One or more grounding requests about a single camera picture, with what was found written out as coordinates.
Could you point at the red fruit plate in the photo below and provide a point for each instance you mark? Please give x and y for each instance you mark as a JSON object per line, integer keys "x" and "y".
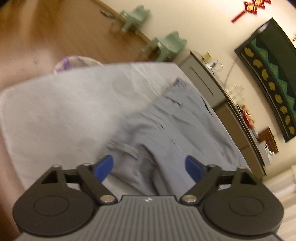
{"x": 247, "y": 115}

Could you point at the brown wooden lattice board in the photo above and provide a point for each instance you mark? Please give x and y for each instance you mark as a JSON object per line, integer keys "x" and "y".
{"x": 268, "y": 139}

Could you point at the green plastic chair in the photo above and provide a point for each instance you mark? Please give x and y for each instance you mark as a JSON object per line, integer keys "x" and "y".
{"x": 171, "y": 44}
{"x": 136, "y": 16}

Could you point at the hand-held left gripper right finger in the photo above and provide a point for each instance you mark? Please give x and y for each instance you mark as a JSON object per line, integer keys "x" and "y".
{"x": 194, "y": 168}

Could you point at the clear glass cup set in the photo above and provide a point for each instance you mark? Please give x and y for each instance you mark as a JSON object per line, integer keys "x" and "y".
{"x": 234, "y": 91}

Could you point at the dark wall hanging gold shapes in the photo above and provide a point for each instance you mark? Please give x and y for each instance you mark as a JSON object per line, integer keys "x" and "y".
{"x": 272, "y": 69}

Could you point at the dark small floor object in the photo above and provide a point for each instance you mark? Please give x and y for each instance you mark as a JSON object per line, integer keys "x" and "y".
{"x": 106, "y": 12}

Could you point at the grey organizer box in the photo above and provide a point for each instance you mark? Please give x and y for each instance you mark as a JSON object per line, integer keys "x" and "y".
{"x": 266, "y": 154}

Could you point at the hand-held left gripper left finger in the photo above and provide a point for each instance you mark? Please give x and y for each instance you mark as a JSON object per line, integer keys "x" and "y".
{"x": 104, "y": 168}

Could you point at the purple lined waste basket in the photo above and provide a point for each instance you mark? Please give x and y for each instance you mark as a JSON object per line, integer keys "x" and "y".
{"x": 74, "y": 62}

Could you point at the small yellow cup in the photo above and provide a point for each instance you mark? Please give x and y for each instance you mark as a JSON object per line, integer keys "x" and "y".
{"x": 206, "y": 56}

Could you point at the white curtain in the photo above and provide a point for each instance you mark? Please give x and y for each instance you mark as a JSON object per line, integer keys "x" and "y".
{"x": 284, "y": 197}

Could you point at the grey pants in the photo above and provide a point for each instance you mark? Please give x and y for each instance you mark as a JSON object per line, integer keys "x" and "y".
{"x": 180, "y": 125}

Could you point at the long grey brown sideboard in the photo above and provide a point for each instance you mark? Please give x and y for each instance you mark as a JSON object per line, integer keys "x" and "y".
{"x": 208, "y": 83}

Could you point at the red hanging ornament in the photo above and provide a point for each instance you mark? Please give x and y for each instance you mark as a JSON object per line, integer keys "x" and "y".
{"x": 252, "y": 7}

